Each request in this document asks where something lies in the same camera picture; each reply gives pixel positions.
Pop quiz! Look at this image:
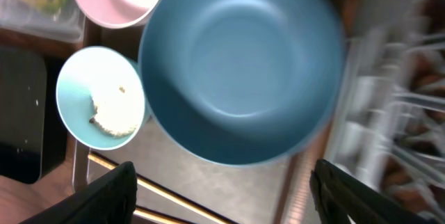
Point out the grey dishwasher rack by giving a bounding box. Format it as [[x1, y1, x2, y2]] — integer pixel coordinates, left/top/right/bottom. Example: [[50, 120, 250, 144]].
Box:
[[324, 0, 444, 223]]

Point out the wooden chopstick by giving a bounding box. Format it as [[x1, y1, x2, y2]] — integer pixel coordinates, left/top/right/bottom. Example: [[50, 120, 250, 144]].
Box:
[[133, 207, 188, 224], [88, 152, 234, 224]]

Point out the lower wooden chopstick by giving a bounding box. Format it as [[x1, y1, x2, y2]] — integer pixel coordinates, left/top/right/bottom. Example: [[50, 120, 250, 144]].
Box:
[[133, 207, 188, 224]]

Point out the upper wooden chopstick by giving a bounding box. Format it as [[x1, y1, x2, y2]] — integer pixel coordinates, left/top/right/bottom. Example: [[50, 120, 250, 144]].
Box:
[[88, 152, 234, 224]]

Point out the dark blue plate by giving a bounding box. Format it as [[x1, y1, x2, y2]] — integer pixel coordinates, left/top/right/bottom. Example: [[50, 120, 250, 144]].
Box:
[[138, 0, 346, 166]]

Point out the light blue bowl with rice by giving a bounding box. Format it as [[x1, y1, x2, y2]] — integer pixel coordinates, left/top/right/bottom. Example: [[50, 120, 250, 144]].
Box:
[[56, 47, 151, 150]]

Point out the clear plastic bin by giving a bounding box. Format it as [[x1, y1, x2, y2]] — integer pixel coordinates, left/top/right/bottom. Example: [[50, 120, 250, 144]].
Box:
[[1, 0, 85, 43]]

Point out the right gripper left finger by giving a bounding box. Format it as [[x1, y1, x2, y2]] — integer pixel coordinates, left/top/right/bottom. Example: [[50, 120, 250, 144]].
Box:
[[21, 161, 137, 224]]

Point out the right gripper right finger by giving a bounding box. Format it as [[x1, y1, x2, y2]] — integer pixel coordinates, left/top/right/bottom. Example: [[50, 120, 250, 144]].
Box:
[[309, 159, 435, 224]]

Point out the black tray bin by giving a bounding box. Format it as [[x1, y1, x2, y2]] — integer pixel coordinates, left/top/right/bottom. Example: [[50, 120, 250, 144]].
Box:
[[1, 47, 67, 184]]

